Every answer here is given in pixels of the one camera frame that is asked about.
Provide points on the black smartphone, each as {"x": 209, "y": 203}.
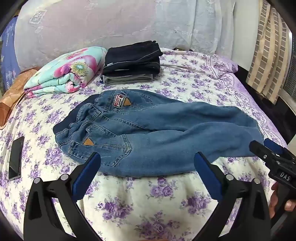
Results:
{"x": 16, "y": 158}

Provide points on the purple floral bed sheet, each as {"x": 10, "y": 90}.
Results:
{"x": 143, "y": 204}

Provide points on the white lace pillow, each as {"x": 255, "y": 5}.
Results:
{"x": 104, "y": 25}

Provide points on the blue printed cloth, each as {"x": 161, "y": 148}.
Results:
{"x": 9, "y": 58}

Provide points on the person's right hand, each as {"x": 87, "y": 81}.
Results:
{"x": 274, "y": 200}

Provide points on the beige striped curtain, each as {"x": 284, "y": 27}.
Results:
{"x": 268, "y": 51}

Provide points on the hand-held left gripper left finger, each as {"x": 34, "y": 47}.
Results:
{"x": 86, "y": 171}

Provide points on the folded black pants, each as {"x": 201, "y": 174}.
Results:
{"x": 133, "y": 58}

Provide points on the folded floral blanket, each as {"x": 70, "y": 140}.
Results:
{"x": 67, "y": 69}

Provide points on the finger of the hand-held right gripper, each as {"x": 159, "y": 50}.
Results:
{"x": 261, "y": 149}
{"x": 272, "y": 144}

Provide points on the folded grey pants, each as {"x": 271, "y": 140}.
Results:
{"x": 127, "y": 79}

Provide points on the brown satin pillow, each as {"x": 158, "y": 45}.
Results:
{"x": 13, "y": 97}

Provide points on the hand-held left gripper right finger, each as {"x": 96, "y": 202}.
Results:
{"x": 207, "y": 172}

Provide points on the blue denim pants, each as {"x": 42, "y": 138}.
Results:
{"x": 161, "y": 139}

